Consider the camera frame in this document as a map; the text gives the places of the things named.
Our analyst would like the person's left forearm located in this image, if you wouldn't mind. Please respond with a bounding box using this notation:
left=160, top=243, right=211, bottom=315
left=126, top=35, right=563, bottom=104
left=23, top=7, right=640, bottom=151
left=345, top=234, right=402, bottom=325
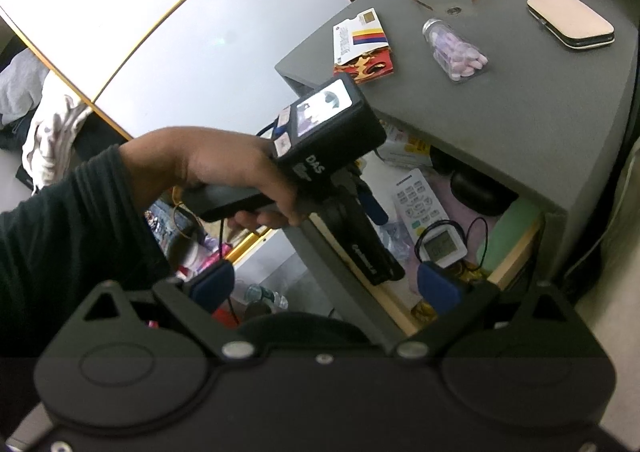
left=0, top=144, right=176, bottom=368

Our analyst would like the white digital thermometer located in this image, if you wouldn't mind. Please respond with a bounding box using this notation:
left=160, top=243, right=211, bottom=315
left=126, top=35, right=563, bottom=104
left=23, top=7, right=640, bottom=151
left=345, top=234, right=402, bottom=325
left=415, top=227, right=469, bottom=267

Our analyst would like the clear plastic water bottle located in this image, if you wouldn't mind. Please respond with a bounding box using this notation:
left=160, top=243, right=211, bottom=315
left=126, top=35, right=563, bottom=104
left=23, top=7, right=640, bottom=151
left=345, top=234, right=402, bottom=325
left=245, top=284, right=290, bottom=311

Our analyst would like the pile of gold coins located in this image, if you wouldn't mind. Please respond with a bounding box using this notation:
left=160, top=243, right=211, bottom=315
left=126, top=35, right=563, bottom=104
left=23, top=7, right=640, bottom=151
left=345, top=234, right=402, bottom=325
left=414, top=259, right=490, bottom=321

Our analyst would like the white yellow packet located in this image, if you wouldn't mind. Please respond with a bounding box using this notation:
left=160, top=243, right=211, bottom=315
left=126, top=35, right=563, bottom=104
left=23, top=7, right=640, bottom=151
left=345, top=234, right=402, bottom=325
left=379, top=123, right=435, bottom=169

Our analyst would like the grey nightstand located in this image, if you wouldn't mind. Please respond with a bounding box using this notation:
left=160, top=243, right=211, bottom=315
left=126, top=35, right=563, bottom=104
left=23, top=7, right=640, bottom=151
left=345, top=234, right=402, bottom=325
left=274, top=0, right=640, bottom=348

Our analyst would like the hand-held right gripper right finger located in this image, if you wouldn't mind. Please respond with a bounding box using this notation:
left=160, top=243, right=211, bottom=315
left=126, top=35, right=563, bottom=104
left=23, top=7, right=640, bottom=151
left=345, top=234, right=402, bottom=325
left=390, top=261, right=581, bottom=363

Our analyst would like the white remote control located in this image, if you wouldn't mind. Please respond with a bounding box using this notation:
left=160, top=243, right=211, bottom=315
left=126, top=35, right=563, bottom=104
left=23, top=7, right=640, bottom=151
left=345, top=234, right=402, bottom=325
left=391, top=169, right=451, bottom=247

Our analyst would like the black thermometer cable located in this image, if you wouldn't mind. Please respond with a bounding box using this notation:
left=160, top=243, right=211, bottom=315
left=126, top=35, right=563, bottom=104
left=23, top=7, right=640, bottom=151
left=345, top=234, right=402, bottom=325
left=466, top=217, right=495, bottom=273

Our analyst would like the black round case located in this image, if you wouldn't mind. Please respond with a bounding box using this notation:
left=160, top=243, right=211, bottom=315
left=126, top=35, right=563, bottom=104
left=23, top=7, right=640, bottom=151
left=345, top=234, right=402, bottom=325
left=449, top=171, right=517, bottom=219

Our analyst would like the red patterned envelope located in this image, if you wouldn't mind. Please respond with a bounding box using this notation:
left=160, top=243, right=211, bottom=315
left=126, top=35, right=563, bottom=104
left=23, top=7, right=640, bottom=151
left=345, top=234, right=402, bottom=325
left=332, top=46, right=396, bottom=85

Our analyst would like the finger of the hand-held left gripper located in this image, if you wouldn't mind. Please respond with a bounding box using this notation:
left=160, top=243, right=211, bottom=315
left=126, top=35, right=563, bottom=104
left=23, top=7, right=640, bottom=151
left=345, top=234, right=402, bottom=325
left=356, top=181, right=390, bottom=229

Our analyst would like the gold hoop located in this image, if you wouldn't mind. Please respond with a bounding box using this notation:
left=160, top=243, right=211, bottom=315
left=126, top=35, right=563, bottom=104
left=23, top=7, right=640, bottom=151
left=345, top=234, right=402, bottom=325
left=169, top=186, right=202, bottom=243

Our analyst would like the person's left hand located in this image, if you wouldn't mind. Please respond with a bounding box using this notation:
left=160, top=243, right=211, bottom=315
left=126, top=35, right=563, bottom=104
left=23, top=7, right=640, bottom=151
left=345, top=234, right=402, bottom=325
left=121, top=127, right=307, bottom=231

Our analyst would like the white garment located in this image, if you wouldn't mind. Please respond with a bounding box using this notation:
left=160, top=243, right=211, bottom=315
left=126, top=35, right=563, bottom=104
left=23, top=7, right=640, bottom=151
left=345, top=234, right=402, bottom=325
left=22, top=72, right=94, bottom=196

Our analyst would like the green cloth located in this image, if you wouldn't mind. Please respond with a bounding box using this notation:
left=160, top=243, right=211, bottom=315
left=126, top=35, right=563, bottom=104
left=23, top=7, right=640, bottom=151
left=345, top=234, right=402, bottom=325
left=476, top=197, right=544, bottom=279

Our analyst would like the white striped card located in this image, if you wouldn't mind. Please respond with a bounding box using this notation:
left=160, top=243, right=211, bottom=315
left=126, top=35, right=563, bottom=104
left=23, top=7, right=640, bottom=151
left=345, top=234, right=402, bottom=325
left=332, top=8, right=390, bottom=66

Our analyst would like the clear bottle of purple pills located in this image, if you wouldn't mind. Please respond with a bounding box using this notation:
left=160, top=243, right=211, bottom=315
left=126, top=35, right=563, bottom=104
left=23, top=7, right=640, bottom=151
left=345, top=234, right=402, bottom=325
left=422, top=18, right=490, bottom=82

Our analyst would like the beige clasp case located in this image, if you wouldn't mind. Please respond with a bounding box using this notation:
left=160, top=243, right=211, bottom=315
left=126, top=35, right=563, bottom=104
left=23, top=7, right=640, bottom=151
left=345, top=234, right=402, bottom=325
left=526, top=0, right=616, bottom=51

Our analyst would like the black stapler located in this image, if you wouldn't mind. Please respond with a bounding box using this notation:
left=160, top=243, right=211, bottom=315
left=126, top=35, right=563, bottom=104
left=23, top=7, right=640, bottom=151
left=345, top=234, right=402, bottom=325
left=320, top=199, right=407, bottom=287

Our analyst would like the wooden drawer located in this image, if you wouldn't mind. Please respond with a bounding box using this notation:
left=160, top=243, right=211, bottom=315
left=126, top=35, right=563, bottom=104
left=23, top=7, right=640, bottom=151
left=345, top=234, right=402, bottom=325
left=300, top=119, right=547, bottom=339

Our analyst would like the grey garment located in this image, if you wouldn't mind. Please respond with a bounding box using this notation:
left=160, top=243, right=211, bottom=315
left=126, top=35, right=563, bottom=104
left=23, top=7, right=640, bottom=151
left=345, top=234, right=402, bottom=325
left=0, top=50, right=51, bottom=113

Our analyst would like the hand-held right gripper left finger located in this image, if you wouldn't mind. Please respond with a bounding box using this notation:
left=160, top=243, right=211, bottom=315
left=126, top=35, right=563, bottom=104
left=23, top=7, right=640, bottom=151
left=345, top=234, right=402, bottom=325
left=80, top=259, right=253, bottom=363

